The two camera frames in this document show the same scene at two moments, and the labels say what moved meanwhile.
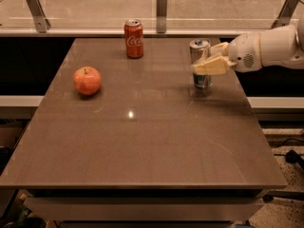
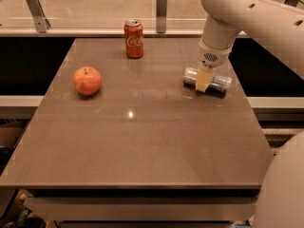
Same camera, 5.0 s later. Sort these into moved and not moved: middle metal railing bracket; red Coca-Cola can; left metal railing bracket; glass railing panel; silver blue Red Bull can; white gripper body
Moved: silver blue Red Bull can; white gripper body
Not moved: red Coca-Cola can; glass railing panel; middle metal railing bracket; left metal railing bracket
